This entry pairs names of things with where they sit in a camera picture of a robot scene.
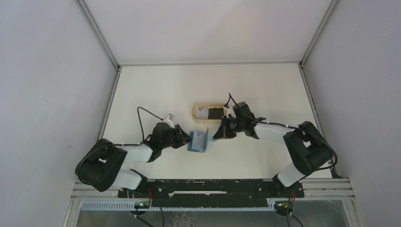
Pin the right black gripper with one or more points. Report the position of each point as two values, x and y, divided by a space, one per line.
223 131

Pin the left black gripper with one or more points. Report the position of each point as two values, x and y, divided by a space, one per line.
182 137

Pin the blue card holder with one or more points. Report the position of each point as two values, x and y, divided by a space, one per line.
208 139

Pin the white card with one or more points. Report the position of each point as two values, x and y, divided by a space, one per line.
202 113
198 140

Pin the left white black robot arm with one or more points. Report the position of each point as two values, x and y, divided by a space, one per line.
102 169

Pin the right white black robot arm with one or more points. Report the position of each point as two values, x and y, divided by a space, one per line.
307 148

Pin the black card in tray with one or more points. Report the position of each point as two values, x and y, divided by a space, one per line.
215 113

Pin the white card in tray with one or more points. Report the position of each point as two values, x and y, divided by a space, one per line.
202 113

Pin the beige oval tray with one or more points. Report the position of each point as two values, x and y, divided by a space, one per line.
208 105

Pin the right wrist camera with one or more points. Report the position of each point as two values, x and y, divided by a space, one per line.
229 112

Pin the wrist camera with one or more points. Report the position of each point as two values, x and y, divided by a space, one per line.
229 112
169 120

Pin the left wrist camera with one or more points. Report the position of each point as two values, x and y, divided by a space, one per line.
169 120

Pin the black mounting base plate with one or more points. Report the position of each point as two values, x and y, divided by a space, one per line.
211 193

